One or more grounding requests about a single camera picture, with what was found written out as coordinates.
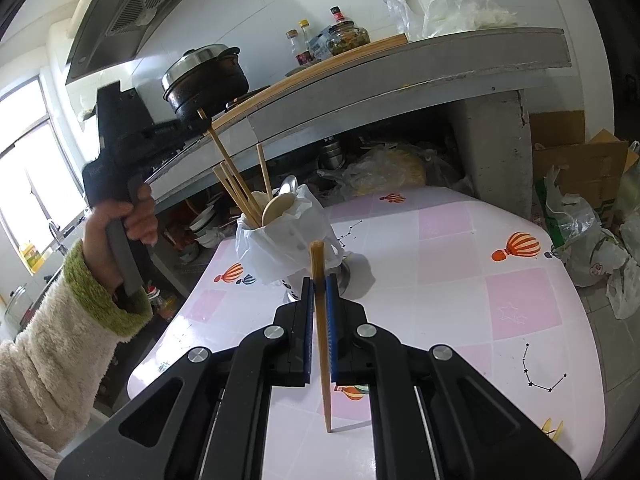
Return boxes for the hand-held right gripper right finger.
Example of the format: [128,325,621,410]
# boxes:
[325,275,583,480]

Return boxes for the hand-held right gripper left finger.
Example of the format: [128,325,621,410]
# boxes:
[55,276,316,480]

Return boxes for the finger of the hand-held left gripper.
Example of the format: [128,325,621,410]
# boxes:
[175,112,211,146]

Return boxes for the wooden chopstick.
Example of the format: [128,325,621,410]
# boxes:
[196,108,263,228]
[256,143,274,202]
[309,240,335,434]

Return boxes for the white plastic bag liner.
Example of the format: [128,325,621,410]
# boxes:
[234,184,346,289]

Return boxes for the person's left forearm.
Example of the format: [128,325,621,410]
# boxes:
[0,240,154,480]

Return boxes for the person's left hand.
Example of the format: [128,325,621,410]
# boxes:
[82,183,159,281]

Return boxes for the black pot with steel lid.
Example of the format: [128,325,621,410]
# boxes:
[160,45,250,121]

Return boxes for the window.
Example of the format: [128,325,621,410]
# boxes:
[0,75,87,262]

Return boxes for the stack of bowls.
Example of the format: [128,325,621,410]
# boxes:
[190,207,224,249]

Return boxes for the range hood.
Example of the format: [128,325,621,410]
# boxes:
[65,0,229,86]

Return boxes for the faucet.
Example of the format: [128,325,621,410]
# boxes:
[47,220,69,257]

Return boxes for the wooden cutting board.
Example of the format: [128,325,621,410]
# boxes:
[210,32,410,131]

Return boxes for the steel containers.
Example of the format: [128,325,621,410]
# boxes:
[318,140,346,171]

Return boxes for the yellow cap sauce bottle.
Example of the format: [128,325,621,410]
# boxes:
[298,19,314,64]

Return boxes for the cooking oil bottle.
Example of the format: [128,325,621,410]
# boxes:
[145,285,176,322]

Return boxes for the blue packet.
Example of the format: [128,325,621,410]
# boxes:
[310,27,334,59]

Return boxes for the yellow plastic bag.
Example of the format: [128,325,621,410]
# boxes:
[332,145,436,196]

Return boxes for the concrete kitchen counter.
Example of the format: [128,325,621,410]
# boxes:
[145,27,574,222]

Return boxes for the clear plastic bag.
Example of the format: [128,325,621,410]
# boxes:
[387,0,426,41]

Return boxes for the printed plastic bag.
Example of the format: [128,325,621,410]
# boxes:
[537,165,629,287]

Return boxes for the thin plastic bag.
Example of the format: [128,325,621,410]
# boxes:
[605,259,640,321]

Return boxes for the crumpled white plastic bag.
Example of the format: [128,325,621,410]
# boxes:
[422,0,521,39]

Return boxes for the cardboard box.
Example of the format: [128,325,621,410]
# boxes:
[530,110,632,221]

